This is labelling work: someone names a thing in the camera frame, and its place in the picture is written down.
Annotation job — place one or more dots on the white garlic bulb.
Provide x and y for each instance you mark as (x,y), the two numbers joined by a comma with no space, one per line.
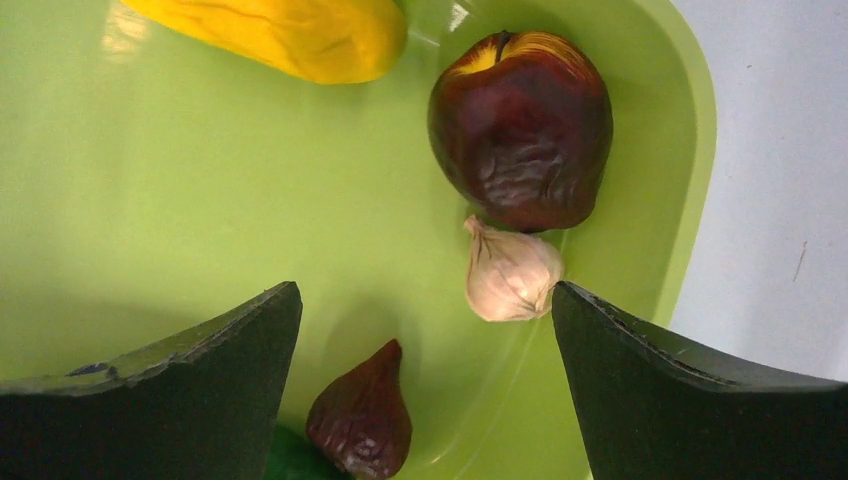
(510,275)

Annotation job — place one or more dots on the short dark green cucumber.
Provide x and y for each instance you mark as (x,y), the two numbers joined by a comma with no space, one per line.
(291,457)

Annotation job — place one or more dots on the dark purple mangosteen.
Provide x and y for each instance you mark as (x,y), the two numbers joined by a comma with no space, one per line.
(521,125)

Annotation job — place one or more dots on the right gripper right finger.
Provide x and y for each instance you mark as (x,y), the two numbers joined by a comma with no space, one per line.
(654,404)

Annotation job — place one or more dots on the dark red small fruit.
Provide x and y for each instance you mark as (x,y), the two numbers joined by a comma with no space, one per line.
(360,421)

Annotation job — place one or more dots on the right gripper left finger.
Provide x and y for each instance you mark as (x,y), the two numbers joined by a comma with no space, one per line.
(200,404)

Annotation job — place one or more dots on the yellow corn cob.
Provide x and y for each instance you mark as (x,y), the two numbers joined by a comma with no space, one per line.
(324,42)

